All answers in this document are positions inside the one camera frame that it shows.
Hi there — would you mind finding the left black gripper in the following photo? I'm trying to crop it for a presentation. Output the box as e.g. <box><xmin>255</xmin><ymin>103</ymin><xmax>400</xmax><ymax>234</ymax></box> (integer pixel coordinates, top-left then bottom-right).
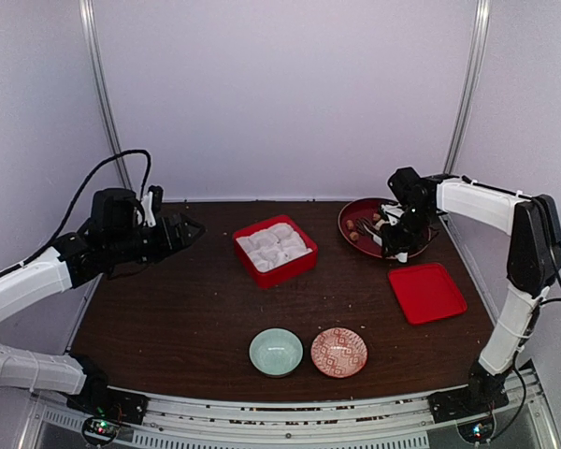
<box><xmin>107</xmin><ymin>211</ymin><xmax>206</xmax><ymax>265</ymax></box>

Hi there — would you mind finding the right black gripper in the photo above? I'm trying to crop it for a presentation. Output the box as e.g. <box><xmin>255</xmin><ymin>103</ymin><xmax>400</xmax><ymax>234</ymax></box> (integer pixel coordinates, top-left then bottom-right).
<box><xmin>380</xmin><ymin>204</ymin><xmax>436</xmax><ymax>257</ymax></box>

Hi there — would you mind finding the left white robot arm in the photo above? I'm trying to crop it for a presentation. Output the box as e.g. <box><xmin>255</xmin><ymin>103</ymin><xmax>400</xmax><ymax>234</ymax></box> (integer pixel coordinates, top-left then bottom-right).
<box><xmin>0</xmin><ymin>186</ymin><xmax>206</xmax><ymax>415</ymax></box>

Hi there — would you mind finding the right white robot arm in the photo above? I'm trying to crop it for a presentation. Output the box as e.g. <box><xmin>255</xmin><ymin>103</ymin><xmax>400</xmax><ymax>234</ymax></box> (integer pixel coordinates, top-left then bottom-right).
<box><xmin>347</xmin><ymin>167</ymin><xmax>561</xmax><ymax>413</ymax></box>

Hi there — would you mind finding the red square chocolate box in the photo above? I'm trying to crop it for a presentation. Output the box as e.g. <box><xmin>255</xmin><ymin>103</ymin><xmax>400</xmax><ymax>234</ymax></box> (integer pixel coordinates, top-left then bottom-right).
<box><xmin>233</xmin><ymin>215</ymin><xmax>318</xmax><ymax>289</ymax></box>

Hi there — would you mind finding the dark red round tray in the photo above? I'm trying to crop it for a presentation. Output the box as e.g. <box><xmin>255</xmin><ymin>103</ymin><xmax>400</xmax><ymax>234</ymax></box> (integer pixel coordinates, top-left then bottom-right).
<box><xmin>338</xmin><ymin>197</ymin><xmax>438</xmax><ymax>264</ymax></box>

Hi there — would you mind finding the red square box lid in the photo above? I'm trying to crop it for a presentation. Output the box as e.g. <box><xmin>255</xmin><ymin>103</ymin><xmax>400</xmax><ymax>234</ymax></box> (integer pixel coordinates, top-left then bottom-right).
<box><xmin>387</xmin><ymin>263</ymin><xmax>468</xmax><ymax>326</ymax></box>

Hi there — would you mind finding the red patterned ceramic bowl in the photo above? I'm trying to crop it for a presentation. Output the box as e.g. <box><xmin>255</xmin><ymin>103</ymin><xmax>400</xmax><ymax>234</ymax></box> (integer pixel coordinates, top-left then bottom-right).
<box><xmin>310</xmin><ymin>327</ymin><xmax>368</xmax><ymax>379</ymax></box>

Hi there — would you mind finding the pale green ceramic bowl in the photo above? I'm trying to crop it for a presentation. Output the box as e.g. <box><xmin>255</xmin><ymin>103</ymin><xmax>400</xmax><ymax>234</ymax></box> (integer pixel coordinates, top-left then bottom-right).
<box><xmin>249</xmin><ymin>328</ymin><xmax>304</xmax><ymax>378</ymax></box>

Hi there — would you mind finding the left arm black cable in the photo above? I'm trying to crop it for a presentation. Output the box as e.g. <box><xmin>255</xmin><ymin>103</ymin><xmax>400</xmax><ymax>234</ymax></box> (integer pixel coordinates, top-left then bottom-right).
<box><xmin>22</xmin><ymin>149</ymin><xmax>151</xmax><ymax>263</ymax></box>

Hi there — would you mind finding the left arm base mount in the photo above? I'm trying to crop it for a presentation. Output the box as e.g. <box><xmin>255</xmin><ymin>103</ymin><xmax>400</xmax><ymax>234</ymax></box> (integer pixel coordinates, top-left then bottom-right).
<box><xmin>62</xmin><ymin>385</ymin><xmax>149</xmax><ymax>448</ymax></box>

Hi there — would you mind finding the aluminium front rail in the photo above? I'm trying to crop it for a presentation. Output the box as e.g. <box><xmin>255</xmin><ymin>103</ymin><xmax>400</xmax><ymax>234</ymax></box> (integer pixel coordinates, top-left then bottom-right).
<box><xmin>27</xmin><ymin>364</ymin><xmax>551</xmax><ymax>449</ymax></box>

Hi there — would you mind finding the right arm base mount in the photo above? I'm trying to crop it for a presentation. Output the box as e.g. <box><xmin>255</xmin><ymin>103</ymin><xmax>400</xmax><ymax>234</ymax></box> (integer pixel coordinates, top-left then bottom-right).
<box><xmin>427</xmin><ymin>386</ymin><xmax>509</xmax><ymax>446</ymax></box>

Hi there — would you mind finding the left aluminium frame post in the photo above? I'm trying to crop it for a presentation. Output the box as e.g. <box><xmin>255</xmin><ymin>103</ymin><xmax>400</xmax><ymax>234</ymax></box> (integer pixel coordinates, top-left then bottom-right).
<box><xmin>78</xmin><ymin>0</ymin><xmax>132</xmax><ymax>188</ymax></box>

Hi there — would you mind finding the aluminium frame post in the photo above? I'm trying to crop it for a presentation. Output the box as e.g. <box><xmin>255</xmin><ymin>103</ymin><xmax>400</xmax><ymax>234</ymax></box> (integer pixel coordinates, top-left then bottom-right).
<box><xmin>78</xmin><ymin>0</ymin><xmax>132</xmax><ymax>188</ymax></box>
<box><xmin>443</xmin><ymin>0</ymin><xmax>492</xmax><ymax>174</ymax></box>

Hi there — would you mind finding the right aluminium frame post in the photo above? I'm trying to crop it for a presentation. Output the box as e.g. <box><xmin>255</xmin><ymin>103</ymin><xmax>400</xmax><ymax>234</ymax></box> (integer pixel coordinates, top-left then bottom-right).
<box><xmin>443</xmin><ymin>0</ymin><xmax>492</xmax><ymax>174</ymax></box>

